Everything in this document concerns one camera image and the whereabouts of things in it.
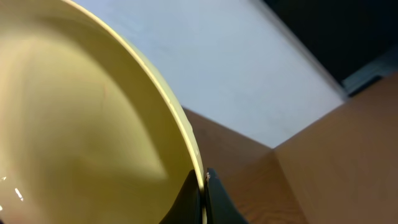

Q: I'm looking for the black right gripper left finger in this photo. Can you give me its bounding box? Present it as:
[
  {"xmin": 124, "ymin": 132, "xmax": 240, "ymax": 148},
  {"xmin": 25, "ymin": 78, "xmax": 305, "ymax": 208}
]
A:
[{"xmin": 160, "ymin": 170, "xmax": 202, "ymax": 224}]

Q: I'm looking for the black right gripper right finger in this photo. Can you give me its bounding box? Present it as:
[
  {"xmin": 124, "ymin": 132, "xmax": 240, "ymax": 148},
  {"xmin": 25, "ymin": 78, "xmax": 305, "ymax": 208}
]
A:
[{"xmin": 205, "ymin": 168, "xmax": 248, "ymax": 224}]

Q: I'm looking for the yellow plate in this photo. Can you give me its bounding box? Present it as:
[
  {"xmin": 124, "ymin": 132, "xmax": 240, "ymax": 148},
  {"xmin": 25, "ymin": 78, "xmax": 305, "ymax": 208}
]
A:
[{"xmin": 1, "ymin": 1, "xmax": 204, "ymax": 223}]

